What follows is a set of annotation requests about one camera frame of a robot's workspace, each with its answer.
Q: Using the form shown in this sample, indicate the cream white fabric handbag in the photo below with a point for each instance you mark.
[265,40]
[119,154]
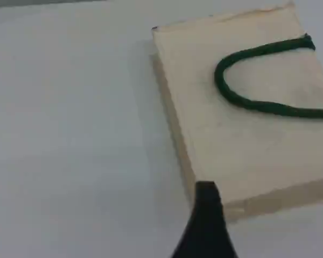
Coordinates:
[231,150]

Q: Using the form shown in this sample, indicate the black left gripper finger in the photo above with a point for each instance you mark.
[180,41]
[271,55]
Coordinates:
[204,231]

